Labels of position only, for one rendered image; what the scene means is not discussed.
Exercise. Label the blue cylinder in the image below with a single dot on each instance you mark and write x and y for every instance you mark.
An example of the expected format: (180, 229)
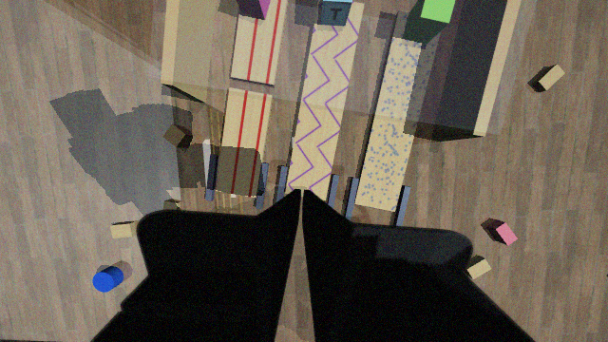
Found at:
(108, 279)

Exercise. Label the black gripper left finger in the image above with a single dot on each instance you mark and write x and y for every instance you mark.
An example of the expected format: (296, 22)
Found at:
(261, 244)

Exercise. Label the pale yellow cube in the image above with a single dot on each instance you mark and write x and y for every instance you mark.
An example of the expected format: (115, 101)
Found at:
(171, 205)

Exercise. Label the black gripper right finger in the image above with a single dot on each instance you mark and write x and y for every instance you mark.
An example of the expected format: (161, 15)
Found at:
(335, 247)

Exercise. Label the pink cube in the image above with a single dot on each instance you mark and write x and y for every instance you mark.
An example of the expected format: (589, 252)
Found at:
(502, 232)

